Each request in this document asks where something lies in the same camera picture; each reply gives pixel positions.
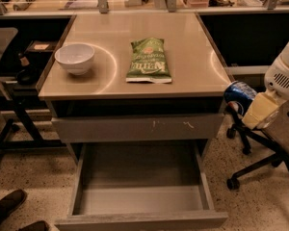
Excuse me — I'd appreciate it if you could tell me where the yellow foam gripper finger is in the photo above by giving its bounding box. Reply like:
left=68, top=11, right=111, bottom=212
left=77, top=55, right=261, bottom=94
left=242, top=90, right=286, bottom=129

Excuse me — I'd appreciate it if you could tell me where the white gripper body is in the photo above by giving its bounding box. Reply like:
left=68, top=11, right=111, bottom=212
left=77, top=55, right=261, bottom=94
left=264, top=56, right=289, bottom=105

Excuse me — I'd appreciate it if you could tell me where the blue pepsi can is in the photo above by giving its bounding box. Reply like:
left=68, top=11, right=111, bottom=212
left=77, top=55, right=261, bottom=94
left=223, top=81, right=259, bottom=119

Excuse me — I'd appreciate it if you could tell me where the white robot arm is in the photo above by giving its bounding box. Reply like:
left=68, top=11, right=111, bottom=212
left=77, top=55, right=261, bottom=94
left=242, top=42, right=289, bottom=129

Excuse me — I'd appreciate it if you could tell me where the closed grey top drawer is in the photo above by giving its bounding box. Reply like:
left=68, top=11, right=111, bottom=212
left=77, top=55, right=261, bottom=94
left=52, top=114, right=223, bottom=143

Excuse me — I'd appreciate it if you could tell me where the open grey middle drawer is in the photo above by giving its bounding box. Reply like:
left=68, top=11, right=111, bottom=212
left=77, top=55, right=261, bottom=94
left=56, top=141, right=228, bottom=231

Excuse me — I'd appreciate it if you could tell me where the black office chair right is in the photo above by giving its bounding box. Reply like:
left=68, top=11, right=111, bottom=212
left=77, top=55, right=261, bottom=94
left=225, top=101, right=289, bottom=190

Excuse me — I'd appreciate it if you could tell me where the green chip bag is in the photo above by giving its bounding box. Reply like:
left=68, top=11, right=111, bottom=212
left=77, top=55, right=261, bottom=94
left=126, top=38, right=172, bottom=84

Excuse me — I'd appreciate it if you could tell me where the white bowl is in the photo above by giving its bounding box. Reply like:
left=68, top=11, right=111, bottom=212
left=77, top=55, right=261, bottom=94
left=55, top=43, right=95, bottom=75

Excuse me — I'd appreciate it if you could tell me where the black shoe lower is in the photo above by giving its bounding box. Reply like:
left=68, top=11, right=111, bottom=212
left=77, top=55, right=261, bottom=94
left=17, top=220, right=49, bottom=231

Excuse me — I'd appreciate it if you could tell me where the black shoe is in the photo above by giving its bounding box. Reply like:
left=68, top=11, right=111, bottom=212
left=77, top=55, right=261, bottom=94
left=0, top=190, right=27, bottom=223
left=17, top=220, right=49, bottom=231

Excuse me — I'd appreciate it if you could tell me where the black shoe upper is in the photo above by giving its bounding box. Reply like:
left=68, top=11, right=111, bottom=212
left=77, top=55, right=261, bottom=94
left=0, top=190, right=27, bottom=223

